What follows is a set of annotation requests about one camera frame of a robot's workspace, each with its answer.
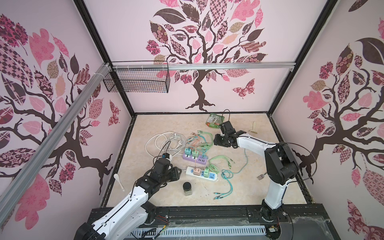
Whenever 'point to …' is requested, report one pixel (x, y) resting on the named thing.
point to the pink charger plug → (197, 171)
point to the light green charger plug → (195, 153)
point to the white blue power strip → (203, 174)
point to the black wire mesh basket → (138, 80)
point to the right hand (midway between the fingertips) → (216, 139)
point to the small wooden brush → (254, 128)
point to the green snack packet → (214, 120)
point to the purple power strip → (202, 159)
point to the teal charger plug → (187, 151)
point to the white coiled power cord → (174, 142)
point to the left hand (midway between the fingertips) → (179, 173)
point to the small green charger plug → (206, 172)
